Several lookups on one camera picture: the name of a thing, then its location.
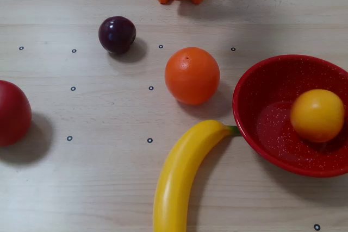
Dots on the red speckled bowl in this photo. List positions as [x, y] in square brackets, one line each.
[269, 93]

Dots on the yellow banana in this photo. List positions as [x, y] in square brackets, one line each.
[176, 175]

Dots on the yellow orange peach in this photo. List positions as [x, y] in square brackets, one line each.
[316, 115]

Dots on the dark purple plum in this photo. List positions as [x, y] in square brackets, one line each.
[117, 35]

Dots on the orange fruit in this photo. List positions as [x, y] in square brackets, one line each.
[192, 76]

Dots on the red apple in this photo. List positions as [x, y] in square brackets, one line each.
[12, 113]

